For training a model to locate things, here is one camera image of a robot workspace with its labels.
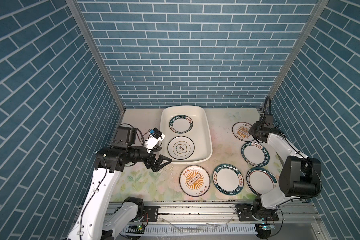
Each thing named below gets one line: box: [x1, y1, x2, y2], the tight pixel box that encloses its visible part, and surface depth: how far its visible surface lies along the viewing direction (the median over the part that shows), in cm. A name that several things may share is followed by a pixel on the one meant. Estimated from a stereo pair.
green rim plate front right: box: [246, 167, 278, 195], surface depth 88 cm
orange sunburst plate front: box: [179, 164, 211, 197], surface depth 86 cm
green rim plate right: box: [241, 142, 270, 167], surface depth 98 cm
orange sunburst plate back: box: [232, 121, 255, 142], surface depth 110 cm
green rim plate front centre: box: [212, 163, 245, 196], surface depth 86 cm
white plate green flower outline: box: [167, 135, 195, 160], surface depth 99 cm
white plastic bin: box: [159, 105, 213, 165], surface depth 107 cm
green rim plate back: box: [169, 115, 194, 134], surface depth 114 cm
